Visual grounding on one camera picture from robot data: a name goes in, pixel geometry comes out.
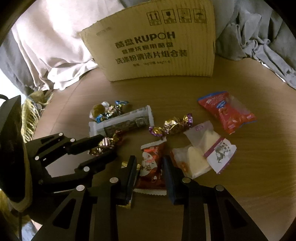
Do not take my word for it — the red blue snack bag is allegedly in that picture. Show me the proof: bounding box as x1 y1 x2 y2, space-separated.
198 91 257 135

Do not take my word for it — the white cake packet with label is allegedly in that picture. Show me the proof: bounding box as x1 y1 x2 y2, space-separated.
184 120 237 174

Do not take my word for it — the gold purple candy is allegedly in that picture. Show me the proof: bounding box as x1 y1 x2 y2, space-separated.
149 113 193 139

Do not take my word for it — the white pillow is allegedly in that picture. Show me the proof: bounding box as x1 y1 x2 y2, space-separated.
12 0 124 90

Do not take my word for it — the brown cardboard box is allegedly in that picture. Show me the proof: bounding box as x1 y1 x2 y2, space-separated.
80 1 216 81

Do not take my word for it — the yellow green fringed cloth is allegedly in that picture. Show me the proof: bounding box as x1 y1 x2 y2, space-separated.
21 90 53 143

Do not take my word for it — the grey blanket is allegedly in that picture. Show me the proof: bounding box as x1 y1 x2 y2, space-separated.
212 1 295 88

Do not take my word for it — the blue gold wrapped candy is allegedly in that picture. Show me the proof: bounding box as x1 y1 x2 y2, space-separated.
95 100 132 123

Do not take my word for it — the olive jelly cup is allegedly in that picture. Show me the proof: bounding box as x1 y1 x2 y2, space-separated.
89 101 110 120

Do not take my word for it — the clear wrapped cake packet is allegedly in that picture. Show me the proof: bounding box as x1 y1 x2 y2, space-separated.
171 146 212 179

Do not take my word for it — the long white snack bar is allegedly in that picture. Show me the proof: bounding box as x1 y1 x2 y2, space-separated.
89 105 154 137

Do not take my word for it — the red santa snack packet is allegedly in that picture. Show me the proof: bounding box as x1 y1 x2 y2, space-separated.
133 137 167 196

